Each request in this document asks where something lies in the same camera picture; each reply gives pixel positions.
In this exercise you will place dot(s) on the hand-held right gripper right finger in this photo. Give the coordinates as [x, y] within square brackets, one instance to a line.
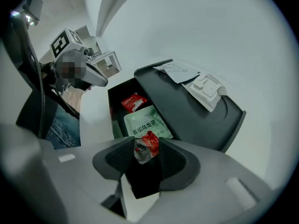
[177, 164]

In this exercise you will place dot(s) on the person's leg in jeans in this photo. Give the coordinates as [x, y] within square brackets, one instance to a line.
[64, 129]

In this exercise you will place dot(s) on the red and silver packet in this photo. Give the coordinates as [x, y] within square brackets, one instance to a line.
[148, 146]

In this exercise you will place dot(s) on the red small packet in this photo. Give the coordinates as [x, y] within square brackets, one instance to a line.
[132, 101]

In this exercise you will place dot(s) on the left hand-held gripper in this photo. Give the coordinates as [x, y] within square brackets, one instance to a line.
[61, 43]

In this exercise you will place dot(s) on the white printed leaflet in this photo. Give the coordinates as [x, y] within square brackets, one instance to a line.
[210, 105]

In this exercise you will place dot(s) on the green and white packet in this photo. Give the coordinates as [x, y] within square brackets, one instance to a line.
[146, 122]

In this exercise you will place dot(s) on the black open box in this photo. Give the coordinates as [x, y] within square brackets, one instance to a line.
[116, 97]

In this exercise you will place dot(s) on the black box lid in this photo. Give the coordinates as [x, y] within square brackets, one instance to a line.
[177, 111]

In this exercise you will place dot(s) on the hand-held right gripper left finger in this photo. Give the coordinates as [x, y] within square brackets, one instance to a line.
[116, 158]

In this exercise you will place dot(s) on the white paper sheet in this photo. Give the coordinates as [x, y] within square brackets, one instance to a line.
[178, 72]

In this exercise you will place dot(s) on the white moulded plastic insert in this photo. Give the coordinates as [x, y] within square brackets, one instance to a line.
[208, 87]

